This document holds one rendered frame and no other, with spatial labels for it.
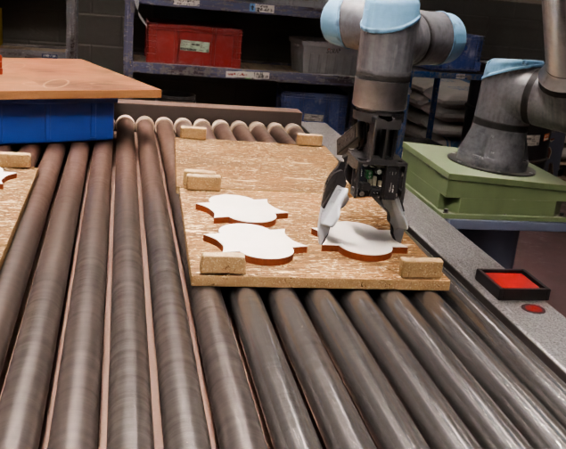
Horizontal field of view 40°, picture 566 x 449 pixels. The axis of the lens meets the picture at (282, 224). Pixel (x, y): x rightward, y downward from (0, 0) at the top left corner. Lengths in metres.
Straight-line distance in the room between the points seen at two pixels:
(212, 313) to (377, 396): 0.24
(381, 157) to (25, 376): 0.54
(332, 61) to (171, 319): 4.89
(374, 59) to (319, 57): 4.62
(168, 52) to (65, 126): 3.79
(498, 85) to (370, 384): 0.98
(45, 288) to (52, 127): 0.79
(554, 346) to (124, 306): 0.51
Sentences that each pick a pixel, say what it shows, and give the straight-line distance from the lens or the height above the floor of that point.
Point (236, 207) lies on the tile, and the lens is 1.25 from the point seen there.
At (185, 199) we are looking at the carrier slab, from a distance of 1.32.
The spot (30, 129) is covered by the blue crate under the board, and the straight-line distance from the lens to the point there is 1.72.
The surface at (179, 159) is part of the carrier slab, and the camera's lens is 1.59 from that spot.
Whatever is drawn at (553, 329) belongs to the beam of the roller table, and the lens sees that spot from 1.05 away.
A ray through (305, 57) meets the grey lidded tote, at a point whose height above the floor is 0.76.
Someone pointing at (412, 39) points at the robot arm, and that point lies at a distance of 1.07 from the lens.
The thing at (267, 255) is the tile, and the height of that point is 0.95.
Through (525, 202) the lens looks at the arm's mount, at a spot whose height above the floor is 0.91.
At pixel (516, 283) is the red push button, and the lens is 1.13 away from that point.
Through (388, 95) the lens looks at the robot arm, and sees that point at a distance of 1.06.
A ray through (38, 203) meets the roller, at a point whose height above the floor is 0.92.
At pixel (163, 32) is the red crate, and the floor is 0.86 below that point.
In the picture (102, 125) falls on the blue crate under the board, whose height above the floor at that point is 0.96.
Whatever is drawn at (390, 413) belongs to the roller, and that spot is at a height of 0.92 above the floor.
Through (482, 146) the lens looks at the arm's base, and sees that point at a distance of 1.69.
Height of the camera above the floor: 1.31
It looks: 18 degrees down
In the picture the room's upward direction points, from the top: 5 degrees clockwise
